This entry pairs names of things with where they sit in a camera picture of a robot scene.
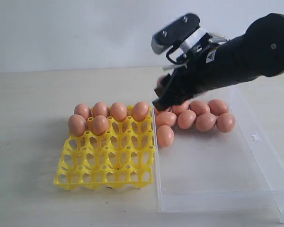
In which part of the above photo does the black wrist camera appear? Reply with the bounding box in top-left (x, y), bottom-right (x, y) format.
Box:
top-left (151, 13), bottom-right (212, 65)

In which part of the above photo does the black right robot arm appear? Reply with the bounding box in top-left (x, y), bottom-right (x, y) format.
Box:
top-left (151, 13), bottom-right (284, 111)

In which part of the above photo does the brown speckled egg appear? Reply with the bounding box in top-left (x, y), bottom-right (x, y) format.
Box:
top-left (91, 115), bottom-right (109, 135)
top-left (132, 101), bottom-right (149, 122)

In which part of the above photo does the clear plastic container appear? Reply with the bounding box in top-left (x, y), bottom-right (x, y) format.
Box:
top-left (155, 86), bottom-right (284, 223)

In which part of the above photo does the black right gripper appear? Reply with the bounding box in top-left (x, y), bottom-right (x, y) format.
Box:
top-left (152, 42), bottom-right (230, 111)

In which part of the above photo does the yellow plastic egg tray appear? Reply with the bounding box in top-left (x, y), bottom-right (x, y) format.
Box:
top-left (53, 107), bottom-right (156, 190)

